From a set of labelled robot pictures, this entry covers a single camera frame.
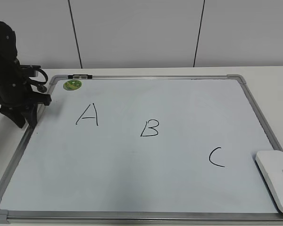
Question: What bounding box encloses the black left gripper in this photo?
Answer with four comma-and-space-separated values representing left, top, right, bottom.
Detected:
0, 61, 51, 129

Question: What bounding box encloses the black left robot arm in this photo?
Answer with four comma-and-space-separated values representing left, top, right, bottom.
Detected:
0, 21, 51, 128

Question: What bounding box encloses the white board eraser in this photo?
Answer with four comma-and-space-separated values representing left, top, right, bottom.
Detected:
255, 150, 283, 213

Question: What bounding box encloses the green round magnet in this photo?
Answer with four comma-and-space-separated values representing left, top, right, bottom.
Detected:
63, 80, 82, 91

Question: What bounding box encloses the black grey marker clip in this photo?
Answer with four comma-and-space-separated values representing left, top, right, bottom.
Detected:
68, 74, 93, 80

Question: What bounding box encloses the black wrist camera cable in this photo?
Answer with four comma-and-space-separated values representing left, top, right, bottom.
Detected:
25, 67, 49, 92

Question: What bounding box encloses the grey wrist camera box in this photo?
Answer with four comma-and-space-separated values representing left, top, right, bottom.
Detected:
20, 65, 41, 77

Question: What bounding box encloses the white board with grey frame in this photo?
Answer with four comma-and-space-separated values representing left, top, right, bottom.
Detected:
0, 75, 283, 224

